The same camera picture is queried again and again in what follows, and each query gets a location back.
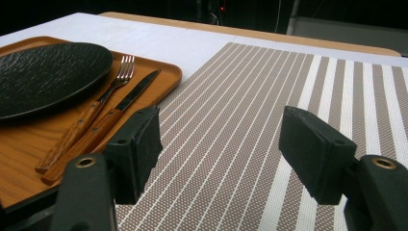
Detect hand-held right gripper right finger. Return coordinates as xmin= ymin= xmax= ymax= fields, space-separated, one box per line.
xmin=278 ymin=105 xmax=358 ymax=206

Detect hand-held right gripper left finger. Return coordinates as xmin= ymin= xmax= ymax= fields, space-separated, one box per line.
xmin=105 ymin=105 xmax=164 ymax=205

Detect wooden-handled knife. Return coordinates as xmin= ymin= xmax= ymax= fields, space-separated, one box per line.
xmin=40 ymin=69 xmax=162 ymax=187

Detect wooden-handled fork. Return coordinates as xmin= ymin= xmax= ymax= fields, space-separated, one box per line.
xmin=35 ymin=55 xmax=137 ymax=175

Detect black textured plate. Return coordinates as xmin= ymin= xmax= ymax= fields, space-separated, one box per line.
xmin=0 ymin=41 xmax=115 ymax=121

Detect wooden tray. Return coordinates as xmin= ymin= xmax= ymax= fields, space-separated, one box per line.
xmin=0 ymin=36 xmax=183 ymax=210

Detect striped placemat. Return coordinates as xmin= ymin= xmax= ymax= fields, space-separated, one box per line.
xmin=115 ymin=41 xmax=408 ymax=231

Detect white board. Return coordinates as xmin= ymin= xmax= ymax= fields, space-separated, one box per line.
xmin=0 ymin=12 xmax=408 ymax=85

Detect white metal desk frame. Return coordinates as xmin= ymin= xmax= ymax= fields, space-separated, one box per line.
xmin=286 ymin=0 xmax=408 ymax=47

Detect bundle of cables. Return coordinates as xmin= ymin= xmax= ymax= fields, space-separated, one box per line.
xmin=205 ymin=0 xmax=227 ymax=26

